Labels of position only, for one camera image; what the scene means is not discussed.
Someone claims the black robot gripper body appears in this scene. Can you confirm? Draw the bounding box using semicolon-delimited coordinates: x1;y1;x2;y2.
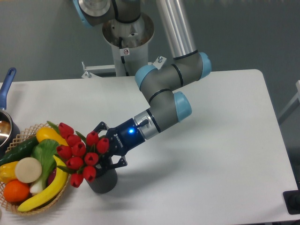
105;119;145;156

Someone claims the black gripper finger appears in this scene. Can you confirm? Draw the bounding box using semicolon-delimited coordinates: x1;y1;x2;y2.
93;121;111;141
97;154;128;175

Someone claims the red tulip bouquet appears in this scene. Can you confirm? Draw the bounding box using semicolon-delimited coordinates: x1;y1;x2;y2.
48;121;109;188

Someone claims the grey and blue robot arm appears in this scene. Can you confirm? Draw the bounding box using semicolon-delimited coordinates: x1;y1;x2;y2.
95;0;211;176

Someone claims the dark grey ribbed vase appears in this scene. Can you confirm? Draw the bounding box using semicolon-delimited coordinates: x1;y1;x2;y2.
88;169;118;194

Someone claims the yellow banana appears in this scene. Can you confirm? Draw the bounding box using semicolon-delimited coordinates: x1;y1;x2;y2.
17;155;68;212

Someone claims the dark red vegetable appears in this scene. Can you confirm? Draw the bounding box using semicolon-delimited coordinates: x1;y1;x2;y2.
47;168;56;186

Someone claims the yellow squash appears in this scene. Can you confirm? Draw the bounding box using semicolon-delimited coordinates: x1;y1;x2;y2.
36;127;68;146

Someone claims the green bok choy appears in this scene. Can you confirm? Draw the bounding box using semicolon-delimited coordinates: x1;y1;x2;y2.
30;139;59;195

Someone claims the woven wicker basket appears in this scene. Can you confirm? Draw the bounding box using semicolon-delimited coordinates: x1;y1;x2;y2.
0;123;70;217

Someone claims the beige round disc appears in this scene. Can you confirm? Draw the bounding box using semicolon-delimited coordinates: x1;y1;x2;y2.
15;157;42;183

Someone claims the green cucumber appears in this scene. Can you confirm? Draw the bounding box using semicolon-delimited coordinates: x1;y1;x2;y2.
0;136;38;166

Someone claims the orange fruit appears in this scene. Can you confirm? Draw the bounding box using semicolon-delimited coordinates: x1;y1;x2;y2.
3;180;30;203

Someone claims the yellow bell pepper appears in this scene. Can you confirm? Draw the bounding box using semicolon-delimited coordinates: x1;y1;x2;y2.
0;161;18;183

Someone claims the black device at table edge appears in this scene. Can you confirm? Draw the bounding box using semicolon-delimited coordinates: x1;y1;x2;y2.
283;190;300;215

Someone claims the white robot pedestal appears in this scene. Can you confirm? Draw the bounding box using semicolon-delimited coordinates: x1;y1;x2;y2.
82;13;167;78

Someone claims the blue handled saucepan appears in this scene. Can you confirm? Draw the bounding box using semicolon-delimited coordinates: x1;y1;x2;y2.
0;67;20;158

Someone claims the white frame at right edge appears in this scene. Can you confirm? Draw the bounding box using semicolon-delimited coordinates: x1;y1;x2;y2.
277;80;300;126

